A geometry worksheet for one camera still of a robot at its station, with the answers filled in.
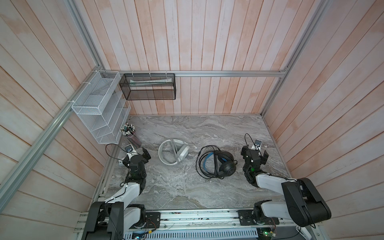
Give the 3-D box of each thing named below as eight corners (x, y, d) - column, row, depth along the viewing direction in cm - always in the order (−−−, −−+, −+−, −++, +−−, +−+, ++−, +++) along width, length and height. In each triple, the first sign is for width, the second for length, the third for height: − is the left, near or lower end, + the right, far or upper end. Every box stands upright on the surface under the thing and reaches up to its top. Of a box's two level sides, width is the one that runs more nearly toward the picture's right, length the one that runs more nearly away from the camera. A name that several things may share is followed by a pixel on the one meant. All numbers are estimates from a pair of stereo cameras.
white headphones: (159, 166, 94) (157, 158, 86) (162, 146, 104) (160, 138, 96) (189, 166, 94) (189, 158, 87) (189, 146, 104) (189, 138, 96)
